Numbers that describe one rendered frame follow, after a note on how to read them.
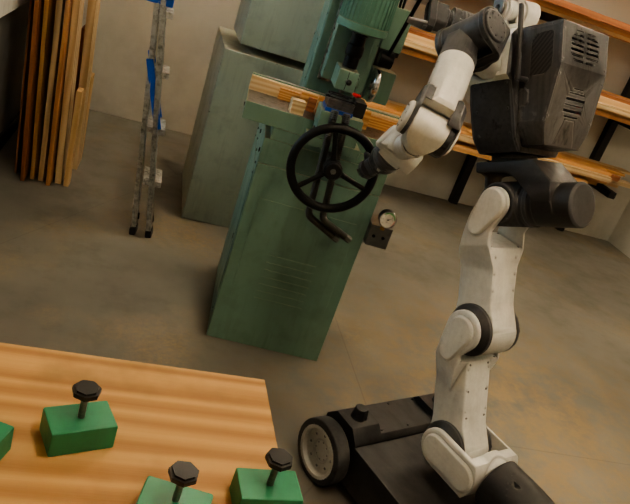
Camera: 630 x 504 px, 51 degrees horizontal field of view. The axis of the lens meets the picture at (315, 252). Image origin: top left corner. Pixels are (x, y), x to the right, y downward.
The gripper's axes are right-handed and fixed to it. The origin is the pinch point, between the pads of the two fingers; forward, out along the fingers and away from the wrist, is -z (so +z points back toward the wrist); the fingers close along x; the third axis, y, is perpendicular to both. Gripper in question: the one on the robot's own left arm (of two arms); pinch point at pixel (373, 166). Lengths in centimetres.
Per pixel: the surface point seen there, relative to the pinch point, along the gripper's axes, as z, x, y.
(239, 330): -63, -54, -29
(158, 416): 59, -82, -26
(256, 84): -35, -11, 45
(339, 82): -24.4, 12.0, 31.4
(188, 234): -138, -50, 17
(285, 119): -21.8, -11.4, 27.7
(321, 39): -40, 19, 51
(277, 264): -47, -32, -14
